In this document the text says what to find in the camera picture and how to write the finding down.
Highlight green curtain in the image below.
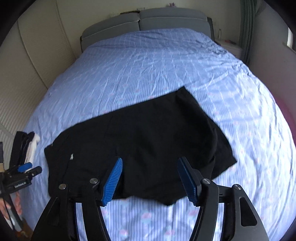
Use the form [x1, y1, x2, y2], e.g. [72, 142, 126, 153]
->
[239, 0, 257, 65]

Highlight clear plastic bottle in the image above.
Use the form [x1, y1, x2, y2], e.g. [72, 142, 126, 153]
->
[217, 29, 222, 41]

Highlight bed with blue floral sheet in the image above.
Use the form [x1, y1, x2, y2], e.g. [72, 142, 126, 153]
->
[21, 29, 295, 240]

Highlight white bedside table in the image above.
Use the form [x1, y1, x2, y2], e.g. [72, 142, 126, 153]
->
[216, 40, 242, 59]

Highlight grey padded headboard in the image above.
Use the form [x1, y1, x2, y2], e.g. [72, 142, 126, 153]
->
[80, 7, 215, 51]

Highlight purple toy on headboard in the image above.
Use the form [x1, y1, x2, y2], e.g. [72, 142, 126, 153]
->
[168, 3, 176, 8]

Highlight window with railing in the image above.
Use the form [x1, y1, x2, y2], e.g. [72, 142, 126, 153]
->
[282, 28, 296, 51]

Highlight black shorts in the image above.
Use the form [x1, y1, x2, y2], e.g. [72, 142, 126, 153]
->
[44, 88, 236, 205]

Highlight beige louvred wardrobe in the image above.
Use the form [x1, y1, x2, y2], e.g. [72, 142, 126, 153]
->
[0, 0, 80, 176]

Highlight person's left hand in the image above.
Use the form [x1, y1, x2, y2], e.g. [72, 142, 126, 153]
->
[0, 193, 23, 223]

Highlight folded black and white clothes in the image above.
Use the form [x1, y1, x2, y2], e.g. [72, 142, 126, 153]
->
[9, 131, 40, 168]

